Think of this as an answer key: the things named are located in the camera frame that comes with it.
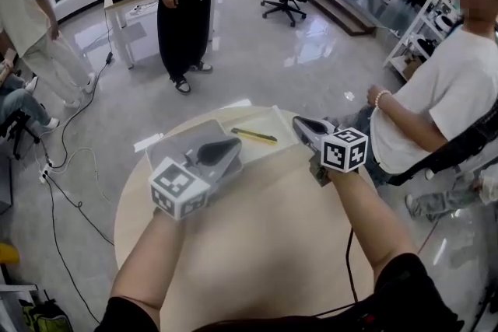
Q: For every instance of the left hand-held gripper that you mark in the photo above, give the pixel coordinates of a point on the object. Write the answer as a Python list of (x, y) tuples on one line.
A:
[(179, 192)]

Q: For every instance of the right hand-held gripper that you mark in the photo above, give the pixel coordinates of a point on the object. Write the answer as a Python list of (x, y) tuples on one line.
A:
[(344, 151)]

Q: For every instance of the yellow black utility knife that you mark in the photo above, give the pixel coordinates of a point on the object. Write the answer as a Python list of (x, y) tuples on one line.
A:
[(253, 135)]

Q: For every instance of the person's left forearm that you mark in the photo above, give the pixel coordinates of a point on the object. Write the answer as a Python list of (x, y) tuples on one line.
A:
[(148, 256)]

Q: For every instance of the person's right forearm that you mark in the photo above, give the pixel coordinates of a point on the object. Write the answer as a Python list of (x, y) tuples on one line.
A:
[(365, 214)]

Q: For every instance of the grey plastic box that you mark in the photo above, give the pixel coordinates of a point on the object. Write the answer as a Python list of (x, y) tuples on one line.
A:
[(175, 140)]

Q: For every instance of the round beige table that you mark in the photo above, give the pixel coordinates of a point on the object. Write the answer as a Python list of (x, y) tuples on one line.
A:
[(253, 225)]

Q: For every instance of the brown cardboard box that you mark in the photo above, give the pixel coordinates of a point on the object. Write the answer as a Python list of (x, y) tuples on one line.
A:
[(413, 66)]

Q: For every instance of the dark raised platform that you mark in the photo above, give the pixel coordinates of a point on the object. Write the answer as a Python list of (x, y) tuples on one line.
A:
[(350, 0)]

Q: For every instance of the white power strip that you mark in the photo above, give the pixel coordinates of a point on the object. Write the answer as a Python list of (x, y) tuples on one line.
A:
[(45, 173)]

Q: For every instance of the person's black clothing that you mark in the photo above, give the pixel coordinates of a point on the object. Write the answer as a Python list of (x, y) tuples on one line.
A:
[(408, 291)]

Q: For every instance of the wooden desk with white legs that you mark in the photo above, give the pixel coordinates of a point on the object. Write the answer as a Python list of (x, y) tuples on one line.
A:
[(116, 5)]

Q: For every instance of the black green backpack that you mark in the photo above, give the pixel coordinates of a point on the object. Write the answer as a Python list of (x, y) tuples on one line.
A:
[(44, 316)]

